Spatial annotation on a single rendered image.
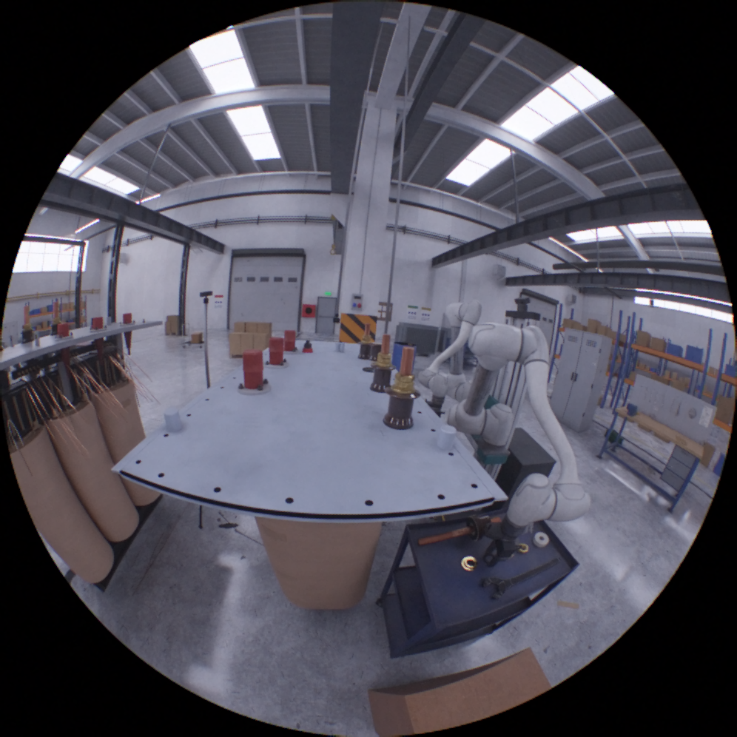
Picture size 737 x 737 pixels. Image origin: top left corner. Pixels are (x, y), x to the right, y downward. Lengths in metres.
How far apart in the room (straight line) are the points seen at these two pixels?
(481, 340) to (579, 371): 4.56
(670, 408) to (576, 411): 2.05
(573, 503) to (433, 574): 0.50
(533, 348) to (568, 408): 4.62
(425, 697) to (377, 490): 0.59
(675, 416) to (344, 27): 6.50
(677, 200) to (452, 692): 6.87
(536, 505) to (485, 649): 1.29
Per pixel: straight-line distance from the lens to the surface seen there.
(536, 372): 0.89
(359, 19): 3.33
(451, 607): 0.88
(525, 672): 0.87
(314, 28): 9.43
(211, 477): 0.47
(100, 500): 1.90
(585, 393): 5.27
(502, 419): 1.38
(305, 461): 0.48
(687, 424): 4.96
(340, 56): 3.61
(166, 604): 1.99
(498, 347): 0.89
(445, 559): 0.96
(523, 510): 0.76
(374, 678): 1.66
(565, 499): 0.82
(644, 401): 5.10
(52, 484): 1.64
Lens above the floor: 1.65
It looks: 14 degrees down
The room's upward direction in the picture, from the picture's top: 6 degrees clockwise
